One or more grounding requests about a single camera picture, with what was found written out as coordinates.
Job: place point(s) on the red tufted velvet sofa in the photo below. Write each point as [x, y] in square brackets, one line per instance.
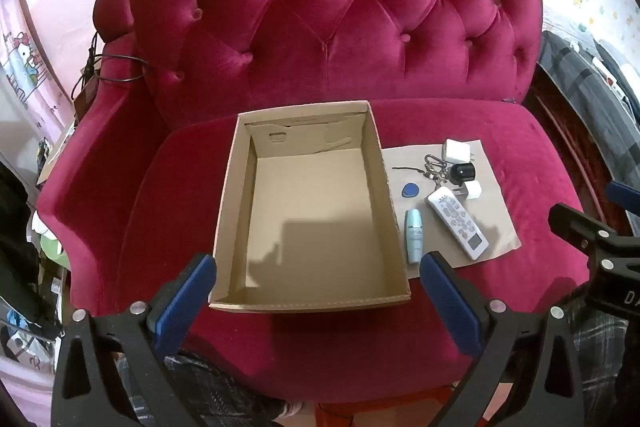
[325, 7]

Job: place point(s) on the green white toy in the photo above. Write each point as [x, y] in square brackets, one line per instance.
[47, 242]

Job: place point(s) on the paper tag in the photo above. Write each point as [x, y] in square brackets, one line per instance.
[84, 94]

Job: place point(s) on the cartoon cat printed curtain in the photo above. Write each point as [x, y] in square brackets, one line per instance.
[25, 57]

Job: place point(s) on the cardboard box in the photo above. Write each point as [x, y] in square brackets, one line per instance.
[310, 207]

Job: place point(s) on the grey checked blanket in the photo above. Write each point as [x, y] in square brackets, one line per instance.
[590, 107]

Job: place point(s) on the flat cardboard sheet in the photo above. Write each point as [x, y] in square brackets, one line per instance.
[495, 217]

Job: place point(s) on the large white charger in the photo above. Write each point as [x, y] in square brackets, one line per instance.
[457, 152]

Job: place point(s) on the dark cloth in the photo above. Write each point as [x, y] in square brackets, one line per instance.
[15, 232]

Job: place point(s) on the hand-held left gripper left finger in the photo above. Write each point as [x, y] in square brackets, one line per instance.
[185, 302]

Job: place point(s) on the blue key fob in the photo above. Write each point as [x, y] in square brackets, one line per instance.
[410, 191]

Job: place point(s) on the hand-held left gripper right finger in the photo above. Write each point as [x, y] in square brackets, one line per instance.
[450, 302]

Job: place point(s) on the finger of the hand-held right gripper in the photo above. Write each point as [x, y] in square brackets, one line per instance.
[622, 195]
[575, 222]

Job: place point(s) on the small white charger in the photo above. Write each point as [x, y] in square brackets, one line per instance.
[470, 191]

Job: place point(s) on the white remote control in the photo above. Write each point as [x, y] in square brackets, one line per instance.
[457, 222]

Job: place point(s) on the black round car key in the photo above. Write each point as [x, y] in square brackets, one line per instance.
[462, 172]

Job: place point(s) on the light blue bottle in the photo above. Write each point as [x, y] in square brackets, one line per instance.
[414, 237]

